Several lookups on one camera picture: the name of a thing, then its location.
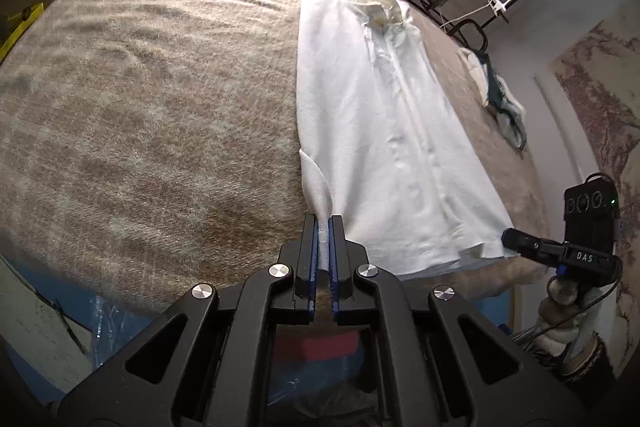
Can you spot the yellow tool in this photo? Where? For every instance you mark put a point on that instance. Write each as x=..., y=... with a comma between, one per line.
x=20, y=24

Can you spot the person's right forearm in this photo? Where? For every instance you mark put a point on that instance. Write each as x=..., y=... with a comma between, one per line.
x=585, y=359

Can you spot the person's right hand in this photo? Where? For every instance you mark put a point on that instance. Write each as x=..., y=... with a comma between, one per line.
x=562, y=294

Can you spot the white panel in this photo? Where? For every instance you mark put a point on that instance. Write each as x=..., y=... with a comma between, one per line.
x=35, y=332

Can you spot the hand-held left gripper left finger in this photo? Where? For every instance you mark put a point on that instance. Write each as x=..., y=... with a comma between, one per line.
x=312, y=257

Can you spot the blue plastic sheet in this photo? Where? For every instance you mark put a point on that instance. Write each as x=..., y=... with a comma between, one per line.
x=115, y=322

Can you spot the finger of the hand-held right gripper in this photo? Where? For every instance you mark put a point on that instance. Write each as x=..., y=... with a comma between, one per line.
x=525, y=244

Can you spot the teal and white cloth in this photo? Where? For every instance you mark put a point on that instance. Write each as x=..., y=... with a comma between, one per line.
x=505, y=102

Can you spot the brown woven blanket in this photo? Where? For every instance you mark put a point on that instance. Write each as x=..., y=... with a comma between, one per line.
x=150, y=107

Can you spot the black metal chair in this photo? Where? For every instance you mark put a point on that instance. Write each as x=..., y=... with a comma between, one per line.
x=472, y=32

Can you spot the printed wall tapestry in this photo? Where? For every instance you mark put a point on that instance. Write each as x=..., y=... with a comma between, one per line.
x=600, y=107

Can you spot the red cloth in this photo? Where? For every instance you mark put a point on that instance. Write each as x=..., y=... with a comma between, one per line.
x=312, y=347

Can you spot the white shirt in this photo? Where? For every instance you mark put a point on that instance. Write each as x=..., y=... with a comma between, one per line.
x=385, y=132

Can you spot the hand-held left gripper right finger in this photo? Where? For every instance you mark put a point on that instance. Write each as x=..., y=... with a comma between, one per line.
x=333, y=257

